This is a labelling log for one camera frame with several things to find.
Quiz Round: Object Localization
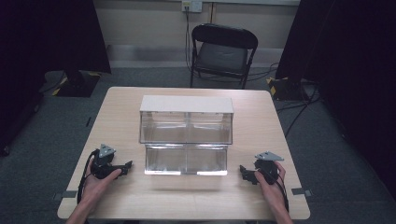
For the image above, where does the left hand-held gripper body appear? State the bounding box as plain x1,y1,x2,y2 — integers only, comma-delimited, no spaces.
90,143,123,180

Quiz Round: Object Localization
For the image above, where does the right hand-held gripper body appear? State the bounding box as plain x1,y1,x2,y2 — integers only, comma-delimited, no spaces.
254,150,285,186

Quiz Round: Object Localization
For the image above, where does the person's left hand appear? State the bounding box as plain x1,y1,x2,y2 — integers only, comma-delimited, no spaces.
81,158,122,208

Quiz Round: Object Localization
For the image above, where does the person's right hand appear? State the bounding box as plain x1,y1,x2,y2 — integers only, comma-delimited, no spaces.
254,161,290,211

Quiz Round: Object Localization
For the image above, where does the grey tape strip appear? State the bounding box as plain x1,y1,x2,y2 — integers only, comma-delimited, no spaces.
290,187,314,198
51,189,78,202

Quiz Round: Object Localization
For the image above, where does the clear acrylic two-tier organizer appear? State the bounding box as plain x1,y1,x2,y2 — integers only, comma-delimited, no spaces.
138,94,235,176

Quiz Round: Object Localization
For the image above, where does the black stand base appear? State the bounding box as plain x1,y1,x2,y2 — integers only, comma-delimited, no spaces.
265,76,310,102
38,69,103,98

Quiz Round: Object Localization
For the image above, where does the black folding chair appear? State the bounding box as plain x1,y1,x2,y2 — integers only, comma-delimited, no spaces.
189,22,260,91

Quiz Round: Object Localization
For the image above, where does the black curtain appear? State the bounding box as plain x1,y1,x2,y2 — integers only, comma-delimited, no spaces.
0,0,112,157
275,0,396,200

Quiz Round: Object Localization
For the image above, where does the left hand-held gripper cable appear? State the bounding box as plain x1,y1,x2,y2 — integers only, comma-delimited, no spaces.
76,148,100,205

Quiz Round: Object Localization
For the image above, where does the hand-held gripper cable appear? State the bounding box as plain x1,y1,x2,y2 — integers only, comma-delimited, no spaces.
76,148,100,205
275,173,290,213

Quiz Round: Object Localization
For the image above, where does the right hand-held gripper cable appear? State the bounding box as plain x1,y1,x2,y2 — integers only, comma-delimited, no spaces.
275,173,290,213

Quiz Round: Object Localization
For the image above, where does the black floor cable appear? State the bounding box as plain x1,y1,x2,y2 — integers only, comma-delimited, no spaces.
275,81,321,138

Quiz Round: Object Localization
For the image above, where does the black wall socket cable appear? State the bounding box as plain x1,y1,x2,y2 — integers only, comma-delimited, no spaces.
184,6,194,73

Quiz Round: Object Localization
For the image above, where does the white wall socket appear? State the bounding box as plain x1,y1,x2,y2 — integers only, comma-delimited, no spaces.
180,0,204,14

